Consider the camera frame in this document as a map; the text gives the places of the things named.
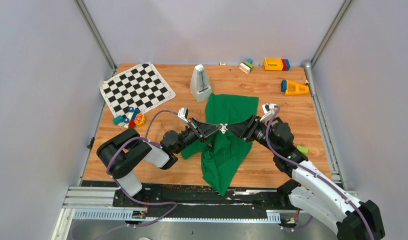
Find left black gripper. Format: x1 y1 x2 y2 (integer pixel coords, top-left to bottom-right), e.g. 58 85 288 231
174 117 222 155

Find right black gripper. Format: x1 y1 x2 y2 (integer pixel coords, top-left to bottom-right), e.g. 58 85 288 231
225 115 279 155

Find silver brooch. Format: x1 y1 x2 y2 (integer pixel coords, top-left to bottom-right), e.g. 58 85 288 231
219 123 228 134

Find green garment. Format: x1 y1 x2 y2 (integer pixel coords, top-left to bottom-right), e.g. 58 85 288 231
181 94 259 196

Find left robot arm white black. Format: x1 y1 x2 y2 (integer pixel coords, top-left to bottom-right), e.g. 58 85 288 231
96 118 227 207

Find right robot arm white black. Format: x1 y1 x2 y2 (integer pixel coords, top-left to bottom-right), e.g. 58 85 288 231
227 115 386 240

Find grey metronome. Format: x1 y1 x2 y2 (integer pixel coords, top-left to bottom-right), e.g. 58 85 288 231
190 64 212 103

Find white green blue toy blocks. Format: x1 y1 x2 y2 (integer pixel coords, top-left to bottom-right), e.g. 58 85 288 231
239 58 254 74

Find orange blue toy ramp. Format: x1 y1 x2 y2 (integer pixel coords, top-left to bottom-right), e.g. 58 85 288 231
281 79 310 96

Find yellow round toy block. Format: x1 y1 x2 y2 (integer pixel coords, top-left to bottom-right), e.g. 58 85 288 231
134 113 146 127

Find small green block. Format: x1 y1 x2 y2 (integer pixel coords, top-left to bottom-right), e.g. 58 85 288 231
296 145 309 155

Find yellow red blue toy block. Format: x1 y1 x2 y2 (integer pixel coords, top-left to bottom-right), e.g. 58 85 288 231
264 58 290 71

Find black white checkerboard sheet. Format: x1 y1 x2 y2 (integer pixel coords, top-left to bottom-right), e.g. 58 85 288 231
99 63 176 117

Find blue red toy block figure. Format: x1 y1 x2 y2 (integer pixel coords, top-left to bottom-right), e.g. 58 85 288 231
124 106 140 128

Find teal toy block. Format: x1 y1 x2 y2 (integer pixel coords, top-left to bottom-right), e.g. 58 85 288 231
112 115 124 126

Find grey metal pipe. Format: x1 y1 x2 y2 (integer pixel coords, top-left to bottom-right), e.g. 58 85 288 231
303 60 316 97

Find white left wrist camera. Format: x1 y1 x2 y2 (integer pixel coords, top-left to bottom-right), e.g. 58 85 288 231
178 107 188 124

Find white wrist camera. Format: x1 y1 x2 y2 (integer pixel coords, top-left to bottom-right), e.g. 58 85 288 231
260 103 278 123
178 107 188 124

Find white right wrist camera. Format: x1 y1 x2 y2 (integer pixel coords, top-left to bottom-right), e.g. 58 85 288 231
260 103 278 123

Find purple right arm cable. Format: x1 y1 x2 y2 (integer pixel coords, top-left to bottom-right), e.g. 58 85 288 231
265 105 377 240

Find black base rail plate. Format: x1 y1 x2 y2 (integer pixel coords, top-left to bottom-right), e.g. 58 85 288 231
112 183 298 219

